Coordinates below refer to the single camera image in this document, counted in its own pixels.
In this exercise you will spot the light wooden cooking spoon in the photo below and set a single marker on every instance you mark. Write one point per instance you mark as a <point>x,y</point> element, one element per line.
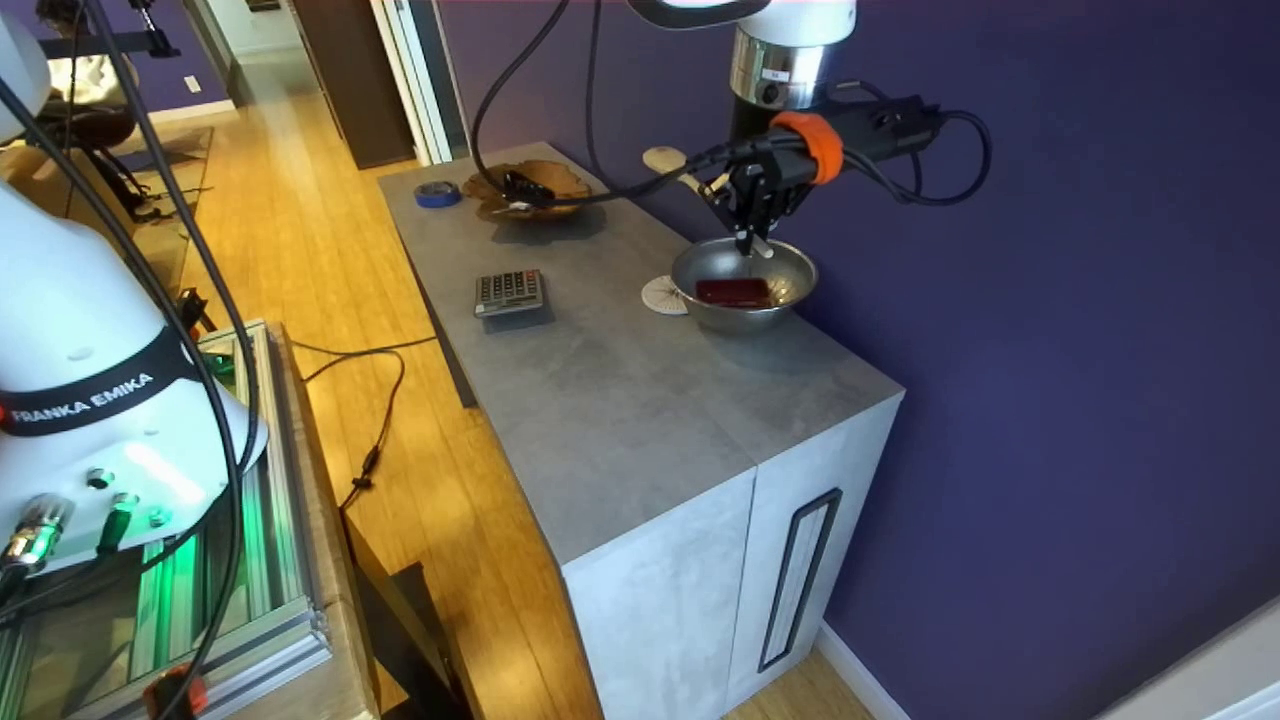
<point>660,158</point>

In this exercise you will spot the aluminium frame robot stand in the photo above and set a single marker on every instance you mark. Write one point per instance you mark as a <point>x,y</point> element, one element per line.
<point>287,534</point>

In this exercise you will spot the silver metal bowl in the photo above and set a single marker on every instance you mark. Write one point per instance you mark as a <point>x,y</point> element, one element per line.
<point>744,323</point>

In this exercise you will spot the black object in wooden bowl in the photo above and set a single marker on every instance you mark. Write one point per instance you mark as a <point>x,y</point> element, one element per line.
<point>527,188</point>

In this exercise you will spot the white door frame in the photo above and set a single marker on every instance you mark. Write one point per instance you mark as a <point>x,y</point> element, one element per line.
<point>429,112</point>

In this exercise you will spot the dark brown door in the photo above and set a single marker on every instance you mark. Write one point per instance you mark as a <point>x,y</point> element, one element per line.
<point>350,80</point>

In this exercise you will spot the grey concrete-look cabinet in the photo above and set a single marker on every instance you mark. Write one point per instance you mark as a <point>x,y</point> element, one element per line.
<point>624,402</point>

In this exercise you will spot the grey calculator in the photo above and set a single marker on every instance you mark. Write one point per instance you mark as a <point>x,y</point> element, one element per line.
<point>515,296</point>

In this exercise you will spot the blue tape roll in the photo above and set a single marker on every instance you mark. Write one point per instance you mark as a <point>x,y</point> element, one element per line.
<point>436,197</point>

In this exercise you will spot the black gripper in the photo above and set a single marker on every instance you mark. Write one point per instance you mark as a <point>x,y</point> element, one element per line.
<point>760,174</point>

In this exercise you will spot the dark red object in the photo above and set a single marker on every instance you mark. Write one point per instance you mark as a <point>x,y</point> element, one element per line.
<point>730,294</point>

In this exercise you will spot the black stool with tan seat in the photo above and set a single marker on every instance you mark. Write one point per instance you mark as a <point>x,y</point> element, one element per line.
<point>81,101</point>

